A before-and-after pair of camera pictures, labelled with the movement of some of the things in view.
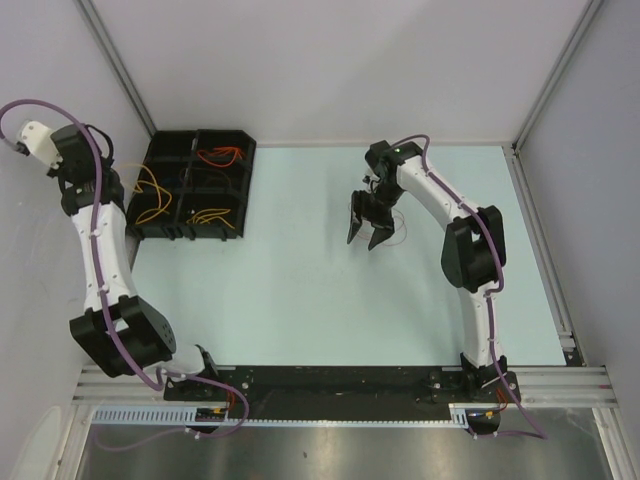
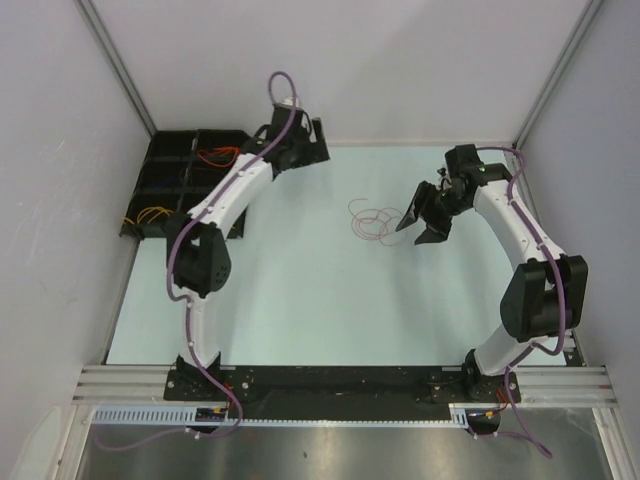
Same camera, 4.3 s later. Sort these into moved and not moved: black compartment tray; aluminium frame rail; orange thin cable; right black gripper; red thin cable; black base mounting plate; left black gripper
Moved: right black gripper; orange thin cable; left black gripper
Not moved: black base mounting plate; aluminium frame rail; black compartment tray; red thin cable
